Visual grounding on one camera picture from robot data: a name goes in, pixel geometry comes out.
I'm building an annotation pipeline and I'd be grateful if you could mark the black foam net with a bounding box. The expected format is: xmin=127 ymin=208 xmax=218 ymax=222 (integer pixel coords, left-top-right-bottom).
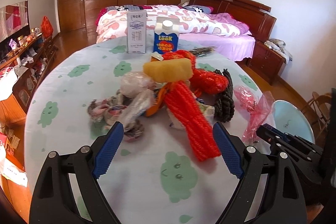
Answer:
xmin=214 ymin=69 xmax=235 ymax=123

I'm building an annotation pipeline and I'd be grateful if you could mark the pink cellophane wrapper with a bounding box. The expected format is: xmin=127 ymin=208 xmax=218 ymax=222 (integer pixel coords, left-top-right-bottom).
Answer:
xmin=234 ymin=86 xmax=275 ymax=143

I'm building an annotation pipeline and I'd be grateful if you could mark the long red foam net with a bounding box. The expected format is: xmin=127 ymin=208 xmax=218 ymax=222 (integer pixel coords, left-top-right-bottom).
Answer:
xmin=164 ymin=81 xmax=221 ymax=161

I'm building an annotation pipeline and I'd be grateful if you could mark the clear white plastic bag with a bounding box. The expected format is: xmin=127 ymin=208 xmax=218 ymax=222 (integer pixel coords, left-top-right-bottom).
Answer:
xmin=118 ymin=72 xmax=155 ymax=132

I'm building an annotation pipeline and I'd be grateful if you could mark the light blue trash bin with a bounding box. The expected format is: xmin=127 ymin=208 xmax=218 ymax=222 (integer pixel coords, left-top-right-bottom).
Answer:
xmin=273 ymin=100 xmax=315 ymax=143

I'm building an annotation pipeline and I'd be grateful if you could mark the patterned crumpled wrapper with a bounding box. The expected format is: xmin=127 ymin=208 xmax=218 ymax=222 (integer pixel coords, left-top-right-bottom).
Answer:
xmin=87 ymin=90 xmax=144 ymax=141

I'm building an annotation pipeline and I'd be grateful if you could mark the orange wrapper piece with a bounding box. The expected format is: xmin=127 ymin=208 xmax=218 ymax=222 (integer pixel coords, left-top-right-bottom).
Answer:
xmin=145 ymin=83 xmax=172 ymax=117

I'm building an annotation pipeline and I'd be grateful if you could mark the wooden folding chair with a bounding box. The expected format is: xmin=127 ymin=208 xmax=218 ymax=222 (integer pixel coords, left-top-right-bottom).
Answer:
xmin=301 ymin=92 xmax=332 ymax=143

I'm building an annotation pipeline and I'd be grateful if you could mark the red mesh net bag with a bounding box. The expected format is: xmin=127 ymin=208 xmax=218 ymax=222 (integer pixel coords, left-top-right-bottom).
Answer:
xmin=162 ymin=50 xmax=229 ymax=95

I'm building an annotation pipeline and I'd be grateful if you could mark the wooden nightstand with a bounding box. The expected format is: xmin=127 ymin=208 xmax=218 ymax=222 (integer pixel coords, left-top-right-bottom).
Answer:
xmin=247 ymin=41 xmax=285 ymax=85

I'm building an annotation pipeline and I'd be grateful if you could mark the red and white box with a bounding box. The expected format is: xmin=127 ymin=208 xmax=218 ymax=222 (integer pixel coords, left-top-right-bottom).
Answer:
xmin=0 ymin=133 xmax=13 ymax=160

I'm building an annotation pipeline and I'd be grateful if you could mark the dark striped pens bundle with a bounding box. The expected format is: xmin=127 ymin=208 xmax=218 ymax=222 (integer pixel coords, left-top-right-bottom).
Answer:
xmin=190 ymin=47 xmax=215 ymax=57

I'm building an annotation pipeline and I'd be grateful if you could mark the grey clothes pile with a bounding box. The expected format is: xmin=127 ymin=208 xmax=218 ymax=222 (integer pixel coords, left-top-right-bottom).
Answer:
xmin=264 ymin=39 xmax=293 ymax=64

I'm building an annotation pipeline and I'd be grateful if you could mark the cluttered wooden dresser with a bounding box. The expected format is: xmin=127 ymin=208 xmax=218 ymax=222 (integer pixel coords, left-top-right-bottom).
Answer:
xmin=1 ymin=36 xmax=58 ymax=124

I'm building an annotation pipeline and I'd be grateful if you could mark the bed with pink sheet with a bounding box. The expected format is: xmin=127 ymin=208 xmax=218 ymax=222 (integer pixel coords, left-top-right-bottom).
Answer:
xmin=96 ymin=5 xmax=256 ymax=61

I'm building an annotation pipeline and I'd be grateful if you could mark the pink purple quilt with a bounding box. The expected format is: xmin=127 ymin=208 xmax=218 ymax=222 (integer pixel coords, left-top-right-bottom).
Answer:
xmin=208 ymin=12 xmax=251 ymax=35

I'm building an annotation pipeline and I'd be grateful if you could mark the dark wooden headboard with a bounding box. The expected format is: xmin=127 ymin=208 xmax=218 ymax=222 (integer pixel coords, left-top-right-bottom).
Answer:
xmin=189 ymin=0 xmax=276 ymax=42

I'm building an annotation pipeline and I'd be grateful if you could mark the heart print white quilt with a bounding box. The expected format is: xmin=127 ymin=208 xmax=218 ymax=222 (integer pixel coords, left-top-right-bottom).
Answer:
xmin=96 ymin=4 xmax=242 ymax=44

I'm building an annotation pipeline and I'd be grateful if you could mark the blue Look drink carton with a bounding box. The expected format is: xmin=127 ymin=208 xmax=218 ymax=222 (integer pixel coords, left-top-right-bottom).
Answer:
xmin=153 ymin=17 xmax=179 ymax=55

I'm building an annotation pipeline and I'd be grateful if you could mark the red gift bag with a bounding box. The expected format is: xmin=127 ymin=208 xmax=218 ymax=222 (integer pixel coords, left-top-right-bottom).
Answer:
xmin=41 ymin=16 xmax=54 ymax=38

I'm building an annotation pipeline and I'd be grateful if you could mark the white milk carton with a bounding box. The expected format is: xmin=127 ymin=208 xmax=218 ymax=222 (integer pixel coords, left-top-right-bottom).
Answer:
xmin=127 ymin=10 xmax=147 ymax=53

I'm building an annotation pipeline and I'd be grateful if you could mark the cow print pillow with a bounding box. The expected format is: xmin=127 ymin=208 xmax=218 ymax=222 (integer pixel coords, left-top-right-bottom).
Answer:
xmin=182 ymin=5 xmax=213 ymax=14

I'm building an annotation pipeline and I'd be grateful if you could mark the television with red cover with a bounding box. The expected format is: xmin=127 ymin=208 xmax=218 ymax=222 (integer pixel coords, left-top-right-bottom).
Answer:
xmin=0 ymin=1 xmax=29 ymax=42

